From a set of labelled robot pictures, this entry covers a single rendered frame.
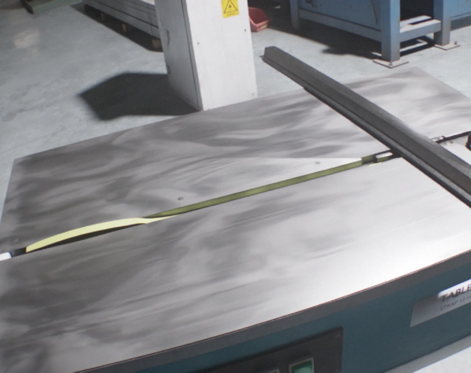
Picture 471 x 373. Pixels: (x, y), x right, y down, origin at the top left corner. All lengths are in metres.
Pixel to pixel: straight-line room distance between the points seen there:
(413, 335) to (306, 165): 0.31
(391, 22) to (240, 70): 1.04
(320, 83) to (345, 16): 2.58
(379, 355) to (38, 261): 0.48
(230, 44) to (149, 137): 1.81
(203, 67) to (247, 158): 1.87
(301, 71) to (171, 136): 0.33
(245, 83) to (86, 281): 2.27
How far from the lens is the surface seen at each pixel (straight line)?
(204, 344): 0.55
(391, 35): 3.27
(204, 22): 2.62
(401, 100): 1.01
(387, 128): 0.86
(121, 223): 0.73
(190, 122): 0.98
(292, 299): 0.57
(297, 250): 0.63
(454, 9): 4.05
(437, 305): 0.69
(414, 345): 0.73
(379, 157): 0.82
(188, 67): 2.75
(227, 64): 2.74
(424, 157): 0.80
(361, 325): 0.63
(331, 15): 3.73
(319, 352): 0.63
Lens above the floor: 1.15
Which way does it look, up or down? 32 degrees down
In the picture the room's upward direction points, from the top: 8 degrees counter-clockwise
